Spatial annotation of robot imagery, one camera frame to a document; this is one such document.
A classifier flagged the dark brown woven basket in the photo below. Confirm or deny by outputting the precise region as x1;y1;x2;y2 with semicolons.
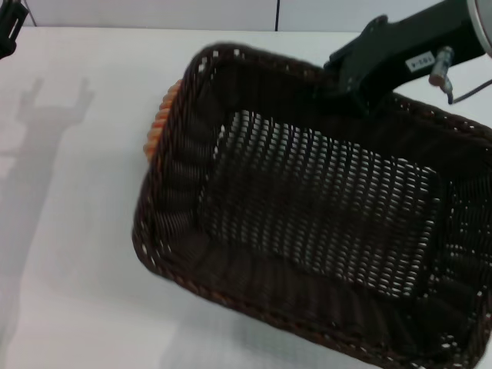
132;41;492;369

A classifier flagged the grey right wrist cable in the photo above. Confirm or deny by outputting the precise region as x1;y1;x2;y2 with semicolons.
447;78;492;105

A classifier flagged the orange striped bread loaf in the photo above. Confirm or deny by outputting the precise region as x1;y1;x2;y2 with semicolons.
142;78;182;163

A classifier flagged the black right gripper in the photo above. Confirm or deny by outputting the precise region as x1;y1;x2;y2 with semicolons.
314;0;482;117

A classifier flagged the silver right wrist cable connector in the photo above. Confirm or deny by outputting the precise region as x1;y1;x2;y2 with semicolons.
429;46;455;87

